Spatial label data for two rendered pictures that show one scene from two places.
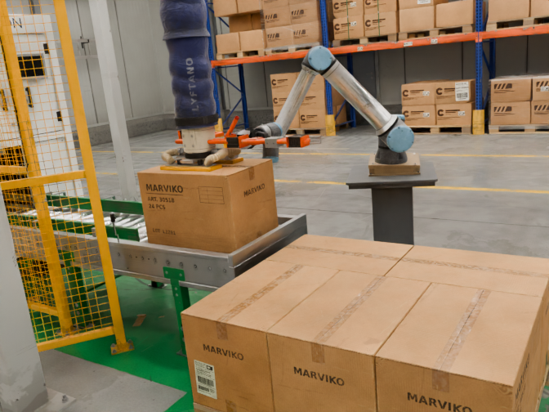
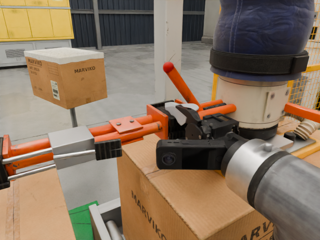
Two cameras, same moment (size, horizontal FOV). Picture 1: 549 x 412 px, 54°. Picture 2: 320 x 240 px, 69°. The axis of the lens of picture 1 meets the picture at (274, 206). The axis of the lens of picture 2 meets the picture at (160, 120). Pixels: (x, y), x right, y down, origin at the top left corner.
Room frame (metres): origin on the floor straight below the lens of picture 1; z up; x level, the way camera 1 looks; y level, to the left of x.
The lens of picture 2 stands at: (2.91, -0.28, 1.29)
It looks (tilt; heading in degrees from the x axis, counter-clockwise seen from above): 24 degrees down; 116
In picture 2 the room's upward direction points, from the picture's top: straight up
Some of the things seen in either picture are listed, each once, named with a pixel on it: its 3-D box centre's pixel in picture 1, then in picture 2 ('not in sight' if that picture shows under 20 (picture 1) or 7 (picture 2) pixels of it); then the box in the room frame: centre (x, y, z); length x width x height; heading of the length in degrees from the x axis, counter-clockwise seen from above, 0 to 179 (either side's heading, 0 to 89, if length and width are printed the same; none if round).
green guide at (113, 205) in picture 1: (109, 203); not in sight; (3.72, 1.15, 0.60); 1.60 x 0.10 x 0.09; 56
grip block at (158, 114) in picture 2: (238, 141); (171, 118); (2.72, 0.15, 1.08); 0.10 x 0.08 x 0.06; 147
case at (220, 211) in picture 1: (209, 201); (227, 195); (2.85, 0.35, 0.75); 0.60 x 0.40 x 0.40; 57
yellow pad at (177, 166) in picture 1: (189, 164); not in sight; (2.78, 0.41, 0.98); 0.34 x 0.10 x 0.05; 57
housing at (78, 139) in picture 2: (274, 142); (72, 145); (2.61, -0.03, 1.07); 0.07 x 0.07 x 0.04; 57
